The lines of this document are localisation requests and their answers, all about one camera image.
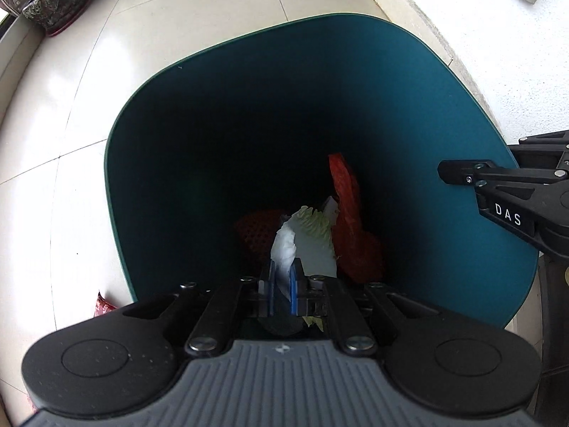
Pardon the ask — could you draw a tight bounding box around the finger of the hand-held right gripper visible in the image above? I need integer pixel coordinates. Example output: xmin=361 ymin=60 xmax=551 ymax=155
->
xmin=507 ymin=130 xmax=569 ymax=172
xmin=437 ymin=158 xmax=569 ymax=241

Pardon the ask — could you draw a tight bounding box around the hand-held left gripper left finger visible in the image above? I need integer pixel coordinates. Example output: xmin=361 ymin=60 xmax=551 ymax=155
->
xmin=122 ymin=262 xmax=278 ymax=359

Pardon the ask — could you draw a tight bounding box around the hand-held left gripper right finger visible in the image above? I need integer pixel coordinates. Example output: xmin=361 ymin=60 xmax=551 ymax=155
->
xmin=288 ymin=262 xmax=445 ymax=359

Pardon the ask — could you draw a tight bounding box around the white tissue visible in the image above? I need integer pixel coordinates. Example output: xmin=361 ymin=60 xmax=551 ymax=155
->
xmin=261 ymin=220 xmax=308 ymax=339

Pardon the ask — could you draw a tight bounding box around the red plastic bag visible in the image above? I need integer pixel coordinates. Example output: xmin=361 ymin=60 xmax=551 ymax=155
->
xmin=328 ymin=153 xmax=385 ymax=284

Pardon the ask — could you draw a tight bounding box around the teal trash bin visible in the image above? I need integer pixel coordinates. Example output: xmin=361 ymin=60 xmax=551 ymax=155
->
xmin=103 ymin=14 xmax=540 ymax=331

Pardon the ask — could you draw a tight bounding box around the red foam fruit net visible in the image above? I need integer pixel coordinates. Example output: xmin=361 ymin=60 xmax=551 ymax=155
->
xmin=233 ymin=208 xmax=286 ymax=259

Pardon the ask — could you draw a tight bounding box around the glazed flower pot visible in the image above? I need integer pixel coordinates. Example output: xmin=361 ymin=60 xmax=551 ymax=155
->
xmin=22 ymin=0 xmax=92 ymax=37

